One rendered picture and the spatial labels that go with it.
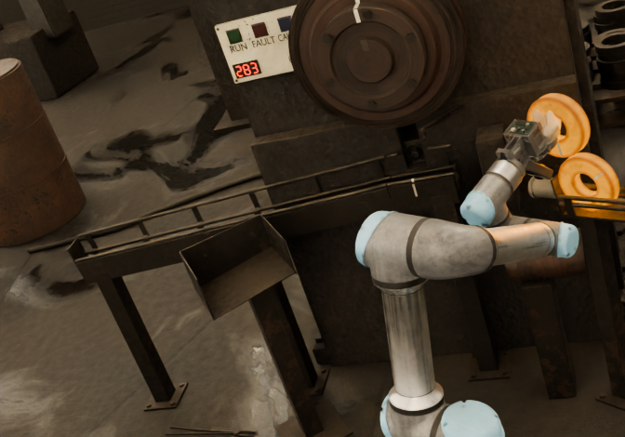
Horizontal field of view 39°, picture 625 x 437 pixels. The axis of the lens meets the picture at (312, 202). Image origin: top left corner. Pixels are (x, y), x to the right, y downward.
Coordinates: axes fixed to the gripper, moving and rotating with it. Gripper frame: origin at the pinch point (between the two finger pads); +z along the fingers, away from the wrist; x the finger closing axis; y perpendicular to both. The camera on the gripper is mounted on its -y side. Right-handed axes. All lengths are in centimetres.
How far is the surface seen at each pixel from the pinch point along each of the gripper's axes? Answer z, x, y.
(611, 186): 0.3, -7.5, -21.5
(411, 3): 5.8, 35.0, 29.5
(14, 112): -16, 330, -18
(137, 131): 57, 407, -107
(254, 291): -62, 69, -17
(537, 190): -1.9, 14.3, -25.1
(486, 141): 2.5, 28.9, -13.8
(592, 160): 2.6, -3.1, -15.7
